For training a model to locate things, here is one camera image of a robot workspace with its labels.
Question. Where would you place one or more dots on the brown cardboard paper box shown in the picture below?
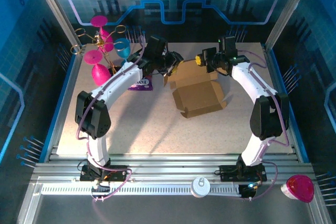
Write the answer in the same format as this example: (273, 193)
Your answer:
(197, 93)

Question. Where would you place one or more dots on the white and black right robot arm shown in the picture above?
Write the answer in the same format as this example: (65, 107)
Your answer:
(246, 82)

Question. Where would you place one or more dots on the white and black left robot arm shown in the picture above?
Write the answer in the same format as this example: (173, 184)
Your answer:
(118, 79)

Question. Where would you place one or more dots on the purple candy bag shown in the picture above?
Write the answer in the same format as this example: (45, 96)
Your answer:
(144, 85)

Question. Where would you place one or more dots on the blue plastic goblet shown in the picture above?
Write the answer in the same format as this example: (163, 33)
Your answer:
(123, 49)

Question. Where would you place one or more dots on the pink plastic goblet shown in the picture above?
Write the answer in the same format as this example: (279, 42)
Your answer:
(101, 74)
(99, 21)

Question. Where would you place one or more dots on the white pull-tab can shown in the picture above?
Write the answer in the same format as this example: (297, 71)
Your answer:
(200, 187)

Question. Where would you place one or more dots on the small controller board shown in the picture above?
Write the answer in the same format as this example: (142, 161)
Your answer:
(101, 188)
(248, 190)

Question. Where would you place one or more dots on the red dome with white rim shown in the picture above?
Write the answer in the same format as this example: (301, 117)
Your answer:
(300, 188)

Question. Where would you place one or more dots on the aluminium frame post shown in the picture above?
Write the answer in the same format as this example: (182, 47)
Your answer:
(53, 5)
(291, 6)

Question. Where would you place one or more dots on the aluminium frame cross rail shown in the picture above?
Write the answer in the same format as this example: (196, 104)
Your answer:
(170, 166)

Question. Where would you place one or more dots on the aluminium side rail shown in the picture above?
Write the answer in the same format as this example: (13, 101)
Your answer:
(296, 134)
(63, 103)

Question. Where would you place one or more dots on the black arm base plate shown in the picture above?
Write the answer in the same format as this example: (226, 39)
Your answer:
(118, 174)
(228, 172)

